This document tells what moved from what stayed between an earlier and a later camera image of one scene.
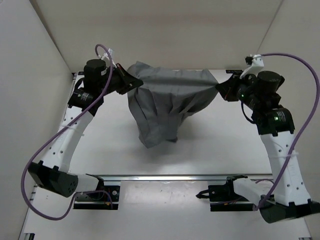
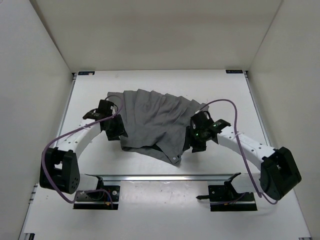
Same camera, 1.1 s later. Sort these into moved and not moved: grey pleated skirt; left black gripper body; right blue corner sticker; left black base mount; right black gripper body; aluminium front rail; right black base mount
Moved: left black gripper body; right black gripper body; grey pleated skirt
Not moved: right blue corner sticker; left black base mount; aluminium front rail; right black base mount
